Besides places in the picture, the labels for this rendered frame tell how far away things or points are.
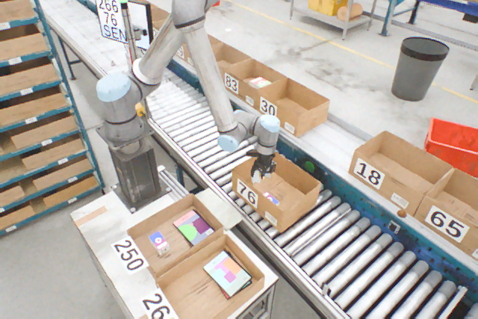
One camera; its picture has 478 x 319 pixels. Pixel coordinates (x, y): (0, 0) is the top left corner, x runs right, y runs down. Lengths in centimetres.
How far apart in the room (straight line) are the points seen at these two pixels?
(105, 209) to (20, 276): 108
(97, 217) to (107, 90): 74
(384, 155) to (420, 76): 239
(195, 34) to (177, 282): 107
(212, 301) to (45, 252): 167
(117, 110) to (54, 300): 151
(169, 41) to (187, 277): 104
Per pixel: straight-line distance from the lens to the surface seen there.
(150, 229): 183
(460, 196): 206
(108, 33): 265
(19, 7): 233
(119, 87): 157
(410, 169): 211
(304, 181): 191
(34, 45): 240
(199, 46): 124
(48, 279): 281
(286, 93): 251
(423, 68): 439
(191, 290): 162
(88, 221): 198
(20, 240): 312
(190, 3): 122
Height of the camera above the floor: 220
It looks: 39 degrees down
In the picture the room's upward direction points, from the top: straight up
